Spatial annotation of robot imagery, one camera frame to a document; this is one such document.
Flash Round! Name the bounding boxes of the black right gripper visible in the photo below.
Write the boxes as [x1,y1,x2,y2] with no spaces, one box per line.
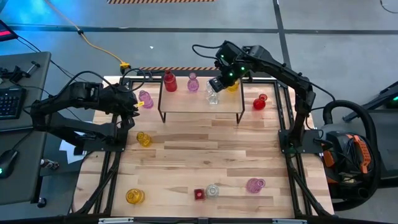
[208,41,253,93]

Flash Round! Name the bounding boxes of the black keyboard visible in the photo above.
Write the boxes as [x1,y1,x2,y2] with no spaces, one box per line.
[0,86,27,121]

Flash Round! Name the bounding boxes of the black equipment stand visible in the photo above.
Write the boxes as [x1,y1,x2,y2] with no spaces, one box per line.
[341,80,398,123]

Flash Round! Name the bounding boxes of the black floor cable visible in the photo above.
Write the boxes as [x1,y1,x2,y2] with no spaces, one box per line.
[14,33,90,83]

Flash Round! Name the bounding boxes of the black monitor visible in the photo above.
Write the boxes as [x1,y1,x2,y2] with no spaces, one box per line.
[0,19,19,43]

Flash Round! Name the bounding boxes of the black metal table frame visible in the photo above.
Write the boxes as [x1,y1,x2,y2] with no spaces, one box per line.
[70,75,335,224]

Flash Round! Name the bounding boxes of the silver metal bracket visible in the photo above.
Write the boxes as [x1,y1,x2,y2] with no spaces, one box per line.
[272,218,308,224]
[98,217,134,224]

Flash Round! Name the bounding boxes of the black computer mouse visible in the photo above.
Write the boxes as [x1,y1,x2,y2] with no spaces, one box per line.
[0,149,19,180]

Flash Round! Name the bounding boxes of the black orange vacuum cleaner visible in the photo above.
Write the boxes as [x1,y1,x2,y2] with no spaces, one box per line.
[320,99,382,212]

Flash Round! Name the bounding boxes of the tall red glass vase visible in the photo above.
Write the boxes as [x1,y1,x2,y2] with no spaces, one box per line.
[163,70,178,93]

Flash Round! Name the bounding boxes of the tall pink ribbed glass vase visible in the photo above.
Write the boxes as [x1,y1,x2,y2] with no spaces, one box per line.
[138,90,154,110]

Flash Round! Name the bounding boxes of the faceted clear glass vase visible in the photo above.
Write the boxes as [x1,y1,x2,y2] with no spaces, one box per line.
[205,88,220,105]

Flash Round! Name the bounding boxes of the white paper sheet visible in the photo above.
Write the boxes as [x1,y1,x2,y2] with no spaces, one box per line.
[58,121,94,165]

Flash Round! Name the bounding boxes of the round red glass vase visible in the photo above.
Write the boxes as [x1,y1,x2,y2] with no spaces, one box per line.
[252,93,269,111]

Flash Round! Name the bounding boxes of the small pink glass vase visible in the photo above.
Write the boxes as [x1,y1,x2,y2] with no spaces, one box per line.
[187,72,200,93]

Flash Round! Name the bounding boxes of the grey desk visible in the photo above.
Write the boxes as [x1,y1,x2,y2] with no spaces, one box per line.
[0,51,52,132]
[0,126,48,206]

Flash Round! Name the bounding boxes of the dark grey mat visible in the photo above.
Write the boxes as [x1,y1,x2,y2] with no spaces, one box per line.
[369,108,398,187]

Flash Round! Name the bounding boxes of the wooden shelf with black frame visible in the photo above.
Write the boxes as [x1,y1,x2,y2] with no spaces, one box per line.
[157,75,246,124]

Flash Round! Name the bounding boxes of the round pink glass vase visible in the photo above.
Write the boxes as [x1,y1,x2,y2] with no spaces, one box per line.
[246,177,267,194]

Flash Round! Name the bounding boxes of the black hazard striped mat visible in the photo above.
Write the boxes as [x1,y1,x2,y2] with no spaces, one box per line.
[136,66,272,78]

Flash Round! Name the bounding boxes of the yellow extension cable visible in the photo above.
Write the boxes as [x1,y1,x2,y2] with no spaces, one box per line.
[43,0,131,70]

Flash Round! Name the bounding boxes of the black desk clamp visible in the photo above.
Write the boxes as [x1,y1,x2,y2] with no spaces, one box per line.
[0,60,41,84]

